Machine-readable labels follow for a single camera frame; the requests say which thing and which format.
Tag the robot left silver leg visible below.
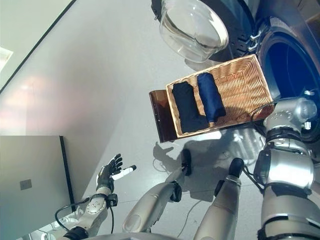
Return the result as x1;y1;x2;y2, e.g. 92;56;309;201
122;149;193;232

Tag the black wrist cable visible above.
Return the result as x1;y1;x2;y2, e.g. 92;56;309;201
54;197;115;236
241;101;278;193

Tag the robot silver leg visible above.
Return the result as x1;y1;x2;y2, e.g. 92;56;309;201
193;157;245;240
122;149;193;232

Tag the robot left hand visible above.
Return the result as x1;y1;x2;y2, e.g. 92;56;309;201
96;153;138;195

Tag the rectangular wicker basket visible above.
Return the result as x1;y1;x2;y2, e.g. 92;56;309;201
166;53;276;138

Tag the round glass washing machine door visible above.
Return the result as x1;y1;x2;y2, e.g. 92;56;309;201
151;0;256;63

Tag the robot right silver leg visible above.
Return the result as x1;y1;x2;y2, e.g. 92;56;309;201
193;157;245;240

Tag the robot grey torso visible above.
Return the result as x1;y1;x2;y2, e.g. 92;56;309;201
82;232;181;240

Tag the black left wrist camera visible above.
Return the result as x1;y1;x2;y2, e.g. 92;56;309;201
107;193;119;208

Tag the large black garment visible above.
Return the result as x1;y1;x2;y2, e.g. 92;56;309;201
171;82;210;134

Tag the grey front-load washing machine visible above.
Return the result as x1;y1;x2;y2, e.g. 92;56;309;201
252;0;320;151

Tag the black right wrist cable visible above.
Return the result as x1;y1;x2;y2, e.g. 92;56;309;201
241;101;278;193

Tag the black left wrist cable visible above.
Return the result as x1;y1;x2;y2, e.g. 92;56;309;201
54;197;115;236

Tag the blue garment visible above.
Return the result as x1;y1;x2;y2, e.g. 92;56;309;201
197;73;227;123

